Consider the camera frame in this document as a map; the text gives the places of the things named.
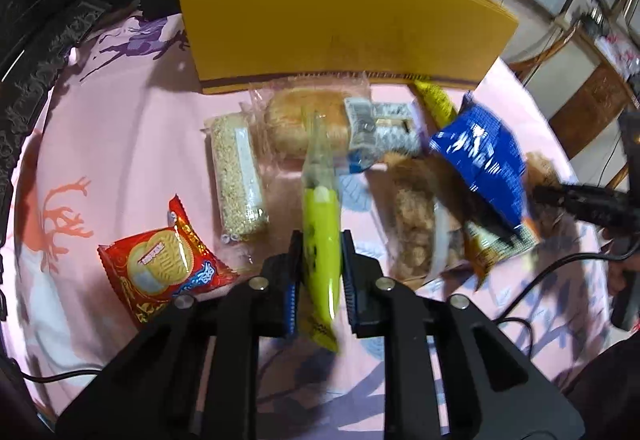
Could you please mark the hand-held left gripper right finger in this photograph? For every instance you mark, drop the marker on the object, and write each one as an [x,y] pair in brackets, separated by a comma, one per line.
[350,300]

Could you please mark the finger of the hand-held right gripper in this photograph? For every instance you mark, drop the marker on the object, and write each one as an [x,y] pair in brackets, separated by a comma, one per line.
[585,200]

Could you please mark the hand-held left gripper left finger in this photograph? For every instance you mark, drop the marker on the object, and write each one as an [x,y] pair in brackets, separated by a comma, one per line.
[292,310]

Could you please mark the green snack packet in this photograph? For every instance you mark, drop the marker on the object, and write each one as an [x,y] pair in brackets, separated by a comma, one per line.
[320,240]

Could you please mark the blue snack bag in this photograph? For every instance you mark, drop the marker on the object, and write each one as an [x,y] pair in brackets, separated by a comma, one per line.
[480,150]

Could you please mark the yellow cardboard box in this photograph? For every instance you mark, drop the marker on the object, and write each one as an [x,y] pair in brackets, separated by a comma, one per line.
[325,20]

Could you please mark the clear packet of brown nuggets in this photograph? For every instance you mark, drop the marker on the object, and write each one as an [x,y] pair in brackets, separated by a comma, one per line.
[415,230]

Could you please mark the wooden armchair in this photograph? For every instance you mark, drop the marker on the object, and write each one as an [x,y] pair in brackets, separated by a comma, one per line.
[590,100]

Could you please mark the orange brown snack packet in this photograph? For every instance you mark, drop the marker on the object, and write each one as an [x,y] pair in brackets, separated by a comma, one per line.
[492,250]

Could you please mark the person's dark clothing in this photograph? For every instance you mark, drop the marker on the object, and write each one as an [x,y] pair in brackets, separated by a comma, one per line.
[610,385]

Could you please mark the red mooncake packet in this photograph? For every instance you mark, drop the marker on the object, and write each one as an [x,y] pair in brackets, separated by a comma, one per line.
[160,265]

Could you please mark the rice bar in clear packet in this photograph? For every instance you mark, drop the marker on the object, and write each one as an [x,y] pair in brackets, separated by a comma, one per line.
[235,180]

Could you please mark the yellow printed snack packet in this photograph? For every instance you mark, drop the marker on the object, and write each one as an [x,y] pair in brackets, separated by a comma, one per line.
[437,103]

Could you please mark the bread in clear packet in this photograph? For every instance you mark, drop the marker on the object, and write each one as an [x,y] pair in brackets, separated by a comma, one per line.
[295,120]

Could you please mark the pink floral tablecloth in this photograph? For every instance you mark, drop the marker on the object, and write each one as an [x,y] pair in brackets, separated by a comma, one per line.
[125,130]

